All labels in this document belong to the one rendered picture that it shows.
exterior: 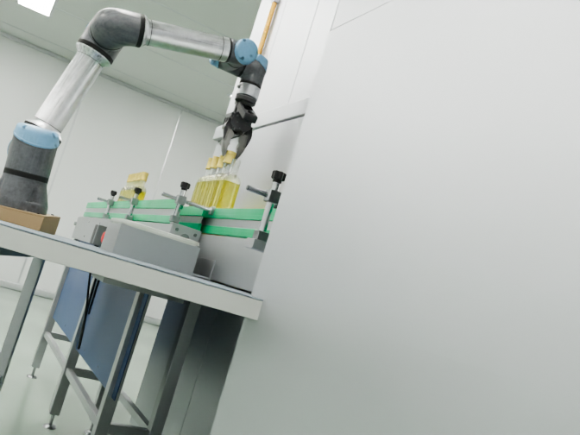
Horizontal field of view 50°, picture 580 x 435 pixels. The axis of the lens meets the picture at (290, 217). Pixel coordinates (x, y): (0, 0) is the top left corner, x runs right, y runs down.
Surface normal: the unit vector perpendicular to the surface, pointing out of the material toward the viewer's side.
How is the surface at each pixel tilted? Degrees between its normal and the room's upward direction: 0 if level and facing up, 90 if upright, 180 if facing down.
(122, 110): 90
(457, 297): 90
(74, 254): 90
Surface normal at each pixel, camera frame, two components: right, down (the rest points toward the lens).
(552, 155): -0.84, -0.31
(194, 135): 0.45, 0.01
